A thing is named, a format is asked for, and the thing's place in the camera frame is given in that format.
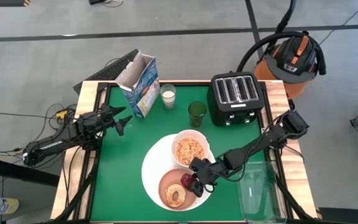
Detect small brown plate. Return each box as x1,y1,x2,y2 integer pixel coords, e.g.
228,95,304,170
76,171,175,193
158,169,198,210

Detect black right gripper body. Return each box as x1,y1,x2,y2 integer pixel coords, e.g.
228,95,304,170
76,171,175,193
196,161,228,185

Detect black four-slot toaster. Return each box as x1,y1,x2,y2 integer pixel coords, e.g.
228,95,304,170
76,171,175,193
206,72,265,127

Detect black keyboard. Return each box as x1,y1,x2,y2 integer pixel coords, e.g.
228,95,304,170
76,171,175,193
73,49,139,96

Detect green table mat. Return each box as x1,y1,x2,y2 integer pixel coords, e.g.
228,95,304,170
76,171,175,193
89,85,272,222

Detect black vacuum hose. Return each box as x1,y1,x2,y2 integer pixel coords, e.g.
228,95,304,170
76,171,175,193
236,0,328,75

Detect black base beam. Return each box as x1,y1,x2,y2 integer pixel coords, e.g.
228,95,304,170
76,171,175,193
0,155,60,188

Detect orange cereal flakes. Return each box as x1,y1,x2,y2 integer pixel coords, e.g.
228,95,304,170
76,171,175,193
175,136,205,166

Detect thin black floor cable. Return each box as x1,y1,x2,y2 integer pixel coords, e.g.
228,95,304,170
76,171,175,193
318,0,358,45

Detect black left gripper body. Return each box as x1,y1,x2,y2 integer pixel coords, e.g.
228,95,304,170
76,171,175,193
82,107,117,138

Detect white and yellow bottle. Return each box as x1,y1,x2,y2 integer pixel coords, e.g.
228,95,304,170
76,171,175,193
0,197,20,215

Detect large white plate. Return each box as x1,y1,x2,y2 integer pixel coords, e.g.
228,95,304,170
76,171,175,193
141,133,216,212

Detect green translucent cup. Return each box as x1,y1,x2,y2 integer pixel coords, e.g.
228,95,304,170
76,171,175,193
188,101,208,128

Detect white bowl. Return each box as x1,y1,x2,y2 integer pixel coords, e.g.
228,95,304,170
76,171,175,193
171,129,211,168

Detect bagel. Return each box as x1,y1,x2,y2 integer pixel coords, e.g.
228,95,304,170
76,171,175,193
165,184,186,208

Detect small red jam container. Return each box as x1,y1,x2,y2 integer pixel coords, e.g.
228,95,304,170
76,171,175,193
180,173,198,187

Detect clear plastic bin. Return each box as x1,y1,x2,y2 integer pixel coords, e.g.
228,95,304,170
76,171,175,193
236,161,287,224

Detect orange and black shop vacuum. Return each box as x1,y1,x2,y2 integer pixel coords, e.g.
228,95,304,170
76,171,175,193
254,30,327,100

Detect blue cereal box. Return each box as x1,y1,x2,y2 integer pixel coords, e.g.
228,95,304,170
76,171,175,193
115,49,160,119

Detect glass of milk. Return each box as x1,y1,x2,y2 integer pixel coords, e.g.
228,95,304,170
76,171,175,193
160,83,177,110

